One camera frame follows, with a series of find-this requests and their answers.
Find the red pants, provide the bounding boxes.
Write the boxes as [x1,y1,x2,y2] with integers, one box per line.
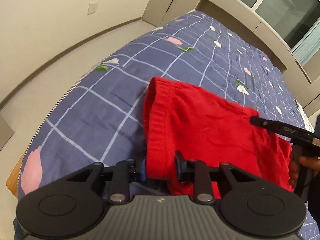
[143,77,292,195]

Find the right hand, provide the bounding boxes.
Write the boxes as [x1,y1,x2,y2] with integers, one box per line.
[289,156,319,187]

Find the blue floral checked quilt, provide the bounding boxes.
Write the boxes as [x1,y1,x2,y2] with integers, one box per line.
[15,11,319,239]

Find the light blue curtain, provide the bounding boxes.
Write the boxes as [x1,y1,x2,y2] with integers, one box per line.
[215,0,320,67]

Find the beige window cabinet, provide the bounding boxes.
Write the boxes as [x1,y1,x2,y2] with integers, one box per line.
[142,0,319,118]

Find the window with white frame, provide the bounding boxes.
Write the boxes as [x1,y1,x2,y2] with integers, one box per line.
[217,0,320,49]

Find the white wall switch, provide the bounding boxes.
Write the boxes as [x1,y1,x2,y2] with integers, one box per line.
[87,2,98,15]

